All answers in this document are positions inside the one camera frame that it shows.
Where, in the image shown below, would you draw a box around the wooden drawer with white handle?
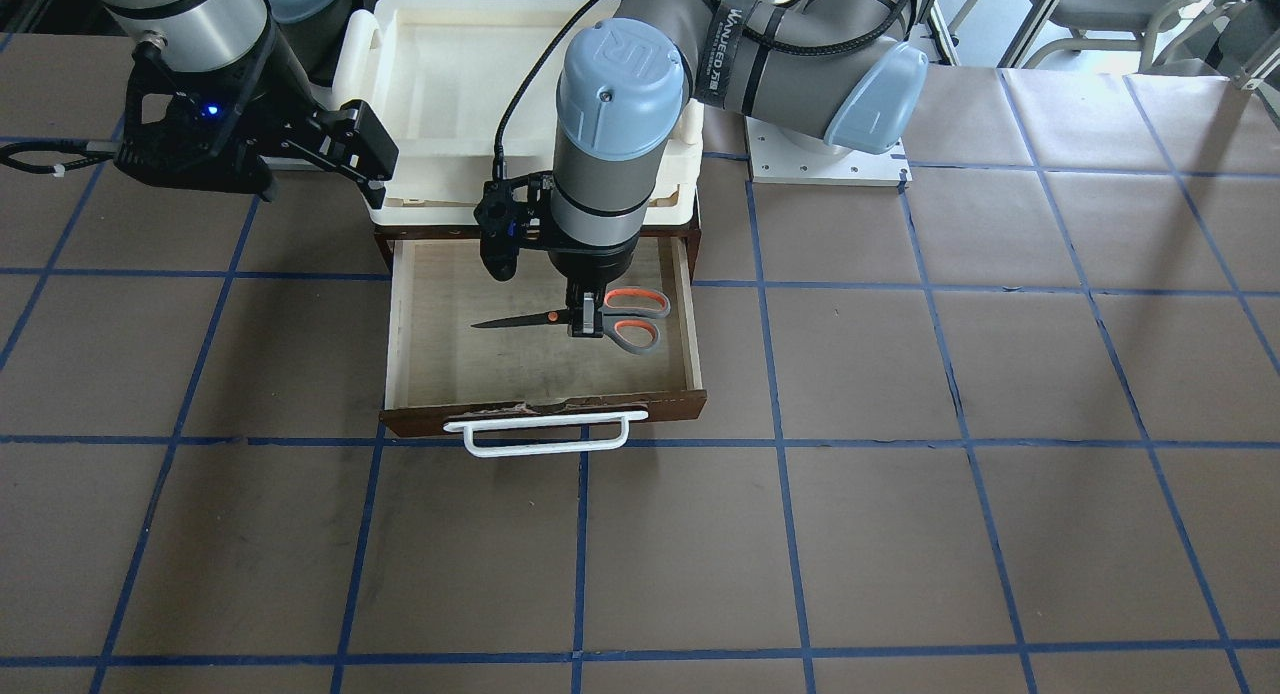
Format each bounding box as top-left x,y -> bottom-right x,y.
381,238 -> 707,438

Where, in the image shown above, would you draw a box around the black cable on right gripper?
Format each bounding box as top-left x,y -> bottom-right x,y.
0,140 -> 119,179

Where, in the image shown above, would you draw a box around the grey orange scissors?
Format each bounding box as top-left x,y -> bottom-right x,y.
472,287 -> 672,355

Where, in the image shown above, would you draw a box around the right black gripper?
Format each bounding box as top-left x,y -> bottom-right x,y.
113,35 -> 399,207

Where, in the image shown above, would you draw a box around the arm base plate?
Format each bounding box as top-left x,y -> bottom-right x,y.
745,117 -> 913,187

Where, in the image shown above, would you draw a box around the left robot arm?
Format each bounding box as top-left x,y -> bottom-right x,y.
474,0 -> 933,337

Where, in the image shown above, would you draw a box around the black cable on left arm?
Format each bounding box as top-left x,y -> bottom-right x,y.
490,0 -> 631,184

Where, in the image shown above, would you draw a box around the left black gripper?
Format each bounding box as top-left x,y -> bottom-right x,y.
474,173 -> 640,338

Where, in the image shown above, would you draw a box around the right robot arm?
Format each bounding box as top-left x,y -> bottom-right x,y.
99,0 -> 399,207

